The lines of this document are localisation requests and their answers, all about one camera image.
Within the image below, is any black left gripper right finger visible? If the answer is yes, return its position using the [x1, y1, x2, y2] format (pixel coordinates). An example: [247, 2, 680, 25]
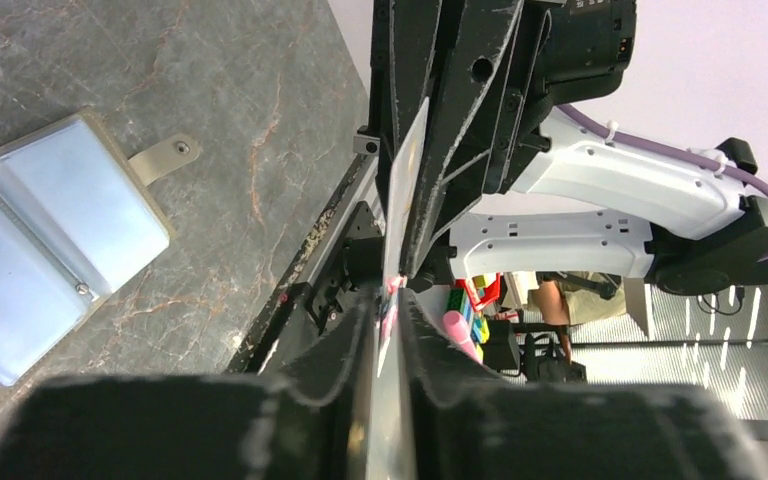
[398, 290, 768, 479]

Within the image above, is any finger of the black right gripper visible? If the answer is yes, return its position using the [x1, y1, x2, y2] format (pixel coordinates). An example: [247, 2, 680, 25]
[369, 0, 441, 193]
[400, 1, 524, 277]

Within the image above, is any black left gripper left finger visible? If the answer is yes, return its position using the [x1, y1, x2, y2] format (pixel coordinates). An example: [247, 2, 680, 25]
[0, 290, 379, 479]

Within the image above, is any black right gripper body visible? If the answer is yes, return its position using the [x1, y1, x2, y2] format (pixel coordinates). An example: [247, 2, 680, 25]
[483, 0, 637, 194]

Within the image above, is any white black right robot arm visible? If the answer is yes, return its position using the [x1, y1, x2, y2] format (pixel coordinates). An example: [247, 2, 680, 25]
[367, 1, 768, 296]

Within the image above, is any aluminium frame rail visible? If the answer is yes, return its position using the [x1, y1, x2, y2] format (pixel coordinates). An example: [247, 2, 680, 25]
[276, 155, 378, 291]

